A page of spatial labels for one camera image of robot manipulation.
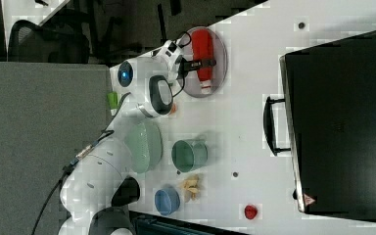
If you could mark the red felt ketchup bottle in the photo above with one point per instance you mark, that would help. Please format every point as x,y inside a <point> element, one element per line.
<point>202,48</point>

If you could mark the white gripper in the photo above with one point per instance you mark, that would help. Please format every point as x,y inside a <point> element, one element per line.
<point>175,64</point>

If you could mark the light green bowl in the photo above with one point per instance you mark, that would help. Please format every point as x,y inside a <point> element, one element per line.
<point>144,142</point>

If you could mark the black toy oven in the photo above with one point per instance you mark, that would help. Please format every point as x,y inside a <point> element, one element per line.
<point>329,94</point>

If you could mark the blue small bowl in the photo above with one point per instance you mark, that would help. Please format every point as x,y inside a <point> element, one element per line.
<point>167,201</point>

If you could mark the dark green cup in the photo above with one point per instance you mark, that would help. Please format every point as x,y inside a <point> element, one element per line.
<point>189,155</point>

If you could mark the tan felt pastry pieces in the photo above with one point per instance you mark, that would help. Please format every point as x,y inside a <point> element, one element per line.
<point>190,187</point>

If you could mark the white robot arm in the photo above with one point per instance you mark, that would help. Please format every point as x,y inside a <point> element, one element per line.
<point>94,190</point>

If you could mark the grey round plate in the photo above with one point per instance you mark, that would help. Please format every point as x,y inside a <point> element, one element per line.
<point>192,84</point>

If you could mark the black office chair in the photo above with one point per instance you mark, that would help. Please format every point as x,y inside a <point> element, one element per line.
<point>60,41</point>

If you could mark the orange felt orange slice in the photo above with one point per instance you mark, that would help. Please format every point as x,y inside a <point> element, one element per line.
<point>173,108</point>

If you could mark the grey partition panel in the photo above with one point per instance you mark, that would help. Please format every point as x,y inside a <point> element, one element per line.
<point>48,113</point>

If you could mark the green white small object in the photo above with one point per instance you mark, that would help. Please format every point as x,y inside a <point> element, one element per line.
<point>113,102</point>

